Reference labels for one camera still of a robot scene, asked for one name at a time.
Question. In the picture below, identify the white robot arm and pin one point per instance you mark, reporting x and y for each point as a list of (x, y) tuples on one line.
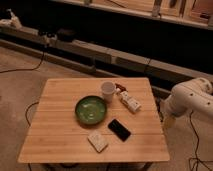
[(195, 95)]

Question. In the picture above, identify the white object on ledge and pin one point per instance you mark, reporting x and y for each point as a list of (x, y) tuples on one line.
[(13, 21)]

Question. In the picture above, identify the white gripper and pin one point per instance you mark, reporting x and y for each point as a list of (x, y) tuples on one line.
[(168, 121)]

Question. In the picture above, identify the dark box on ledge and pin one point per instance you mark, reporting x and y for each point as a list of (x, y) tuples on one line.
[(66, 35)]

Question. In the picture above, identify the wooden table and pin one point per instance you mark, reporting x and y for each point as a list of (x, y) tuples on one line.
[(55, 135)]

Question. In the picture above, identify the green bowl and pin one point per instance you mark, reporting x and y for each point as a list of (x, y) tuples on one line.
[(90, 110)]

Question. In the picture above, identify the red chili pepper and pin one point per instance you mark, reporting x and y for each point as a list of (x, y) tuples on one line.
[(122, 88)]

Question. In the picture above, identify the black smartphone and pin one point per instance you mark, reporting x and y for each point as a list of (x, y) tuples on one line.
[(116, 127)]

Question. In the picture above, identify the white cup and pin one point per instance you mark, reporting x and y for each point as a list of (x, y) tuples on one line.
[(108, 89)]

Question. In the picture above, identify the white sponge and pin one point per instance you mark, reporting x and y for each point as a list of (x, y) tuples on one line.
[(97, 140)]

